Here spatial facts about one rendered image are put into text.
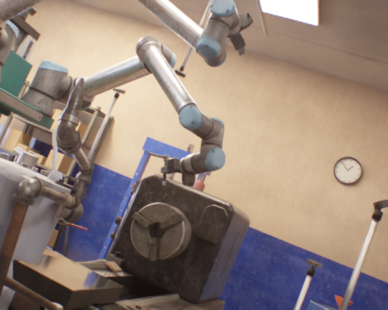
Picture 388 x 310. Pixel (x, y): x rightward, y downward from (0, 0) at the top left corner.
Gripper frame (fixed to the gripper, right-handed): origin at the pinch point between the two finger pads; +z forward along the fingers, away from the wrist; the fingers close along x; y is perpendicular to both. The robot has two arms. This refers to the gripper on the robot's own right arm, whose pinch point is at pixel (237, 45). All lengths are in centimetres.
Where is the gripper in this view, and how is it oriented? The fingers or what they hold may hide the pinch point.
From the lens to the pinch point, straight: 209.0
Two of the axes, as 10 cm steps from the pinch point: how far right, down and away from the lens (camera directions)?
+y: -8.7, 4.7, 1.1
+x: 4.2, 8.5, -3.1
